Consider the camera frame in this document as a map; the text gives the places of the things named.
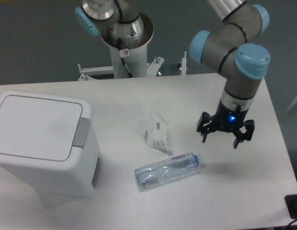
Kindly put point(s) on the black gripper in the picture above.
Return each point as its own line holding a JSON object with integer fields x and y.
{"x": 226, "y": 120}

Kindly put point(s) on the white push-lid trash can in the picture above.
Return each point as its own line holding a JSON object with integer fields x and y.
{"x": 49, "y": 142}

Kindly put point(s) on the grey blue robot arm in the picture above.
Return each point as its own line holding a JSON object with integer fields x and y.
{"x": 230, "y": 52}

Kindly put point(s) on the crumpled white paper wrapper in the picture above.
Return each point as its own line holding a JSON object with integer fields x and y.
{"x": 154, "y": 130}

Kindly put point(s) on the crushed clear plastic bottle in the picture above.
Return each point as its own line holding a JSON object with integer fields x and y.
{"x": 168, "y": 170}

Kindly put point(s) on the black device at table edge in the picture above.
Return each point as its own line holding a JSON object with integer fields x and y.
{"x": 291, "y": 203}

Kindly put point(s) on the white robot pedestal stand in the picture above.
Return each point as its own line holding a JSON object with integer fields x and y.
{"x": 128, "y": 46}

